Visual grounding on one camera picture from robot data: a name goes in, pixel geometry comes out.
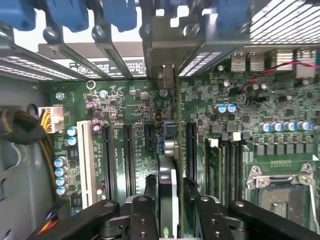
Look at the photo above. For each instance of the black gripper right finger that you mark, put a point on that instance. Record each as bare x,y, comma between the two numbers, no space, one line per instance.
212,222

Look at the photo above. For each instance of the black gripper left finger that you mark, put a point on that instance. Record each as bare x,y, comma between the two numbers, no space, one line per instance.
142,220

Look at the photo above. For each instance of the CPU socket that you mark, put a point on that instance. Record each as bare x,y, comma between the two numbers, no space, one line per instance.
282,207

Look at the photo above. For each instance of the white PCI expansion slot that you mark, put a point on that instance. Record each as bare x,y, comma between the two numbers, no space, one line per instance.
86,162

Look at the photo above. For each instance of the short black expansion slot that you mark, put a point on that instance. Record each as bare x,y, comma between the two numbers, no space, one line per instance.
150,137

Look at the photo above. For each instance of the green motherboard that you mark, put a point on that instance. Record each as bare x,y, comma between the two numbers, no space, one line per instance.
140,100

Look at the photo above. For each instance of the grey open PC case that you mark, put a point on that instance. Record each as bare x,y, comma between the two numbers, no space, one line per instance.
22,175

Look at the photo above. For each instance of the white power connector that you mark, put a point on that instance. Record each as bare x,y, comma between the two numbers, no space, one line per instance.
56,120

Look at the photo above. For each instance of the silver USB port block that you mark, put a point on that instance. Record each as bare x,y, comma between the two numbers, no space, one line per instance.
247,62

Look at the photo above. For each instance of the blue card retention clip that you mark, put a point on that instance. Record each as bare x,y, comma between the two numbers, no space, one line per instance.
67,13
120,13
15,12
233,13

